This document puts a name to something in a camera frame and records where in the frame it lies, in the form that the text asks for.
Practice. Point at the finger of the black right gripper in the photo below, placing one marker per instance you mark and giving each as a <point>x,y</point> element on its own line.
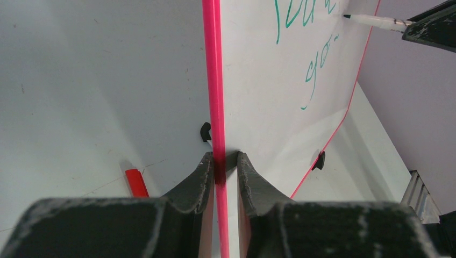
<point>432,11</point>
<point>437,30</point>

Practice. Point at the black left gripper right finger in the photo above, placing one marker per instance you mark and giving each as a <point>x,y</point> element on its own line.
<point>273,225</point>

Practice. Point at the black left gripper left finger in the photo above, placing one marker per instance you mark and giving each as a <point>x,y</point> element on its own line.
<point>177,224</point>

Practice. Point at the green whiteboard marker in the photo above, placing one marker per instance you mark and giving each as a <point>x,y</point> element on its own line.
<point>384,23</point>

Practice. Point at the pink-framed whiteboard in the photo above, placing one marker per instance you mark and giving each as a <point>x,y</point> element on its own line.
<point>281,76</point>

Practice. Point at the red-capped whiteboard marker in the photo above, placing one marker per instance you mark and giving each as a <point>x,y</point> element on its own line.
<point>136,183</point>

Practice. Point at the right black board stand clip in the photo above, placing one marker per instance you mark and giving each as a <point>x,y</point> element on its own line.
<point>319,164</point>

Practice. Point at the black board stand clip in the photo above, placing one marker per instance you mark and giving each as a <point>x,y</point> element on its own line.
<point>319,164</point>
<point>205,132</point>

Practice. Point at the rear black board stand clip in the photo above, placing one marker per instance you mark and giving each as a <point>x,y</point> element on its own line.
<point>205,132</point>

